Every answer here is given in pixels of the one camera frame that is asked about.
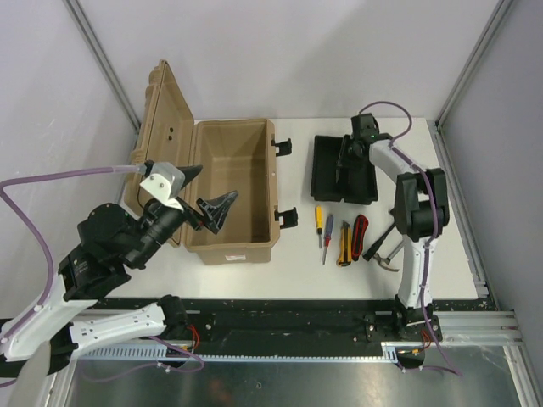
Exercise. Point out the red black utility knife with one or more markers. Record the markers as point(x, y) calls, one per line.
point(358, 233)

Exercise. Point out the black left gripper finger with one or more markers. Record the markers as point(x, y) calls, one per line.
point(185, 174)
point(213, 212)

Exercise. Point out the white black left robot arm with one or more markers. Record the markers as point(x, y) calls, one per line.
point(112, 242)

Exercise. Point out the yellow utility knife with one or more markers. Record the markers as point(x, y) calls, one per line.
point(345, 244)

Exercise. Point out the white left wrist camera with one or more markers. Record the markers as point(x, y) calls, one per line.
point(163, 181)

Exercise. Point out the tan plastic tool box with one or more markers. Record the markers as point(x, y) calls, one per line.
point(235, 155)

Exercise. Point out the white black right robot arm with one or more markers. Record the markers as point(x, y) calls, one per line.
point(420, 213)

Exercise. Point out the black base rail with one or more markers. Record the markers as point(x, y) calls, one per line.
point(371, 320)

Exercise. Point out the yellow handled screwdriver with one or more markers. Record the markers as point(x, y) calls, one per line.
point(319, 224)

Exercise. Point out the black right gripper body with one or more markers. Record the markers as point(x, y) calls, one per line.
point(350, 158)

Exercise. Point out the black tool box tray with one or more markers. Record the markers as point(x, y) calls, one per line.
point(330, 183)

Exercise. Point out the steel claw hammer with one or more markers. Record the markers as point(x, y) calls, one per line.
point(384, 262)

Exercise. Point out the black handled hammer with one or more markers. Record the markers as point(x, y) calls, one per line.
point(368, 255)

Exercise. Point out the blue red handled screwdriver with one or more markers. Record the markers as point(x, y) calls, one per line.
point(327, 235)

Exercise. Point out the aluminium frame rail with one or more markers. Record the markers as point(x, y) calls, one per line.
point(484, 329)

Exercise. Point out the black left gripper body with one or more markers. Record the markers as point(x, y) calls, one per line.
point(162, 226)

